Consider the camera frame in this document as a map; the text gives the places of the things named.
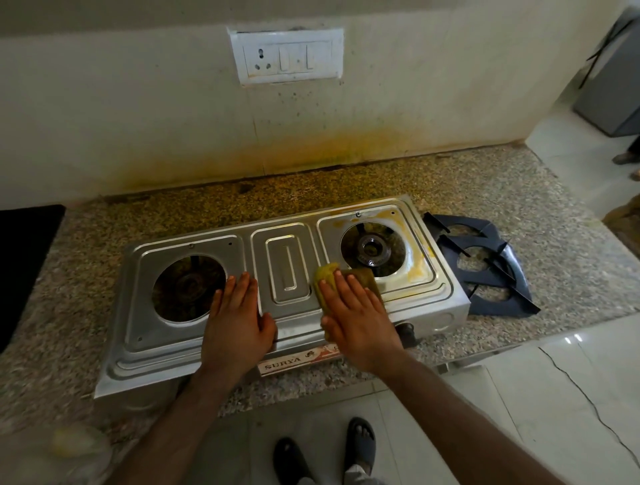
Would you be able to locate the person's right middle finger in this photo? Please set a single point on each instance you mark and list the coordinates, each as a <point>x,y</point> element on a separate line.
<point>346,292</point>

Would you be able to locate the white switch and socket panel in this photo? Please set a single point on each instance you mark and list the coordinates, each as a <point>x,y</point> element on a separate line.
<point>287,55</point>

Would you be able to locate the person's right forearm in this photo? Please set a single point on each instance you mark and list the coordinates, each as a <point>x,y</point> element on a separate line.
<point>460,429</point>

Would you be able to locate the clear plastic bag with yellow item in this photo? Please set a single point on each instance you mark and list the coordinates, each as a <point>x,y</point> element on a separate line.
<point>80,444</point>

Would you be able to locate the dirty gas burner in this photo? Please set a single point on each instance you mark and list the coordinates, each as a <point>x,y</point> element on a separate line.
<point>187,289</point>

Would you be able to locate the person's left black slipper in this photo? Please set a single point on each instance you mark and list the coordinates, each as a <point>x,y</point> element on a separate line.
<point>290,462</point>

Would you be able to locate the person's left little finger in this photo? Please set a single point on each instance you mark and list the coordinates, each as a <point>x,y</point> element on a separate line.
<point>216,307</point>

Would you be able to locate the person's right thumb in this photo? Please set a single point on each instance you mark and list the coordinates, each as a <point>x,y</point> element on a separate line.
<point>330,330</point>

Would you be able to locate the person's left thumb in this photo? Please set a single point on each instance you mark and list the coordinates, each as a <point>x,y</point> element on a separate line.
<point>269,330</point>

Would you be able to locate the stainless steel two-burner gas stove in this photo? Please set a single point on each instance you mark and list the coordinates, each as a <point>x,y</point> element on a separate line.
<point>290,250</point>

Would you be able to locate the person's right black slipper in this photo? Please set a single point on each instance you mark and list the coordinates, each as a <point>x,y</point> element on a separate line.
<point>361,444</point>

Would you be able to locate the person's left forearm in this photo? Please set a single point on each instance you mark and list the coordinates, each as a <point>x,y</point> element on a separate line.
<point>180,429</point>

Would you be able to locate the black stove knob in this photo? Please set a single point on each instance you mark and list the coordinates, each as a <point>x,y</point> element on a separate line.
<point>406,335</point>

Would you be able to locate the black pan support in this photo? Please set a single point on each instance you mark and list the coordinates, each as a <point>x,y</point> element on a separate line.
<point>462,231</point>
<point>500,290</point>

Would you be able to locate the person's left hand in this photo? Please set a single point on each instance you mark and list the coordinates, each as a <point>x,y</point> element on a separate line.
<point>235,335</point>

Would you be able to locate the brown sack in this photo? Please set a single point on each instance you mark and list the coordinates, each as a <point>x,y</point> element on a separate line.
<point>625,225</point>

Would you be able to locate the person's black slipper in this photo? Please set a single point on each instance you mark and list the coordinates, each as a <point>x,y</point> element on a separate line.
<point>290,462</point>
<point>361,444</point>

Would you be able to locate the person's right hand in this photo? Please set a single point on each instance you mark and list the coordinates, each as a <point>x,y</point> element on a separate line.
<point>360,330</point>

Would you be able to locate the person's left middle finger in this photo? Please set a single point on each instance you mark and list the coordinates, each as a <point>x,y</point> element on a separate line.
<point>240,297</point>

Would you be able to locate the person's right little finger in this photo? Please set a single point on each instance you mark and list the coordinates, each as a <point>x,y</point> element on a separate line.
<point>375,305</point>

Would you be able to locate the yellow-green scrub sponge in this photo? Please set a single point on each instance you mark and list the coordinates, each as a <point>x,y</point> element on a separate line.
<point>327,273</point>

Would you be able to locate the gas burner with yellow stains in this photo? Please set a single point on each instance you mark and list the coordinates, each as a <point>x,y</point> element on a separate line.
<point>372,248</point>

